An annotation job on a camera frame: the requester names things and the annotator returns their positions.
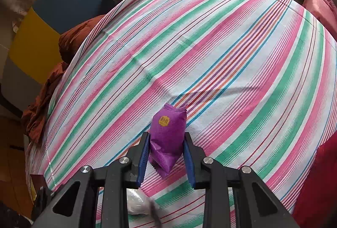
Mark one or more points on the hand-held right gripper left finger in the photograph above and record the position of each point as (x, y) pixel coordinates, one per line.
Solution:
(142, 162)

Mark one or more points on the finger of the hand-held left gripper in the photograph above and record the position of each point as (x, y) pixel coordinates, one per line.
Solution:
(40, 204)

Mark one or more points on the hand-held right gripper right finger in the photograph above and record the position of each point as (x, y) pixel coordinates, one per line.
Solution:
(190, 164)

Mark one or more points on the gold square tin tray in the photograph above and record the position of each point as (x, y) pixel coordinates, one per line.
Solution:
(35, 181)

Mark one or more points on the purple snack packet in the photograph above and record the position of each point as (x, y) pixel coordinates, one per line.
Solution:
(167, 135)

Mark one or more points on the white packet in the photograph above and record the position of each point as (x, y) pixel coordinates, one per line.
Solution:
(137, 201)

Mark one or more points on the red cloth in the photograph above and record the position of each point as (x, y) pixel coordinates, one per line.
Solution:
(318, 185)

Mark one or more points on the rust brown crumpled cloth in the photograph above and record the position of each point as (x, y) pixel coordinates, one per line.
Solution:
(73, 40)

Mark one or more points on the pink bedspread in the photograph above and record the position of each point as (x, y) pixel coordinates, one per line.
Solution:
(321, 4)

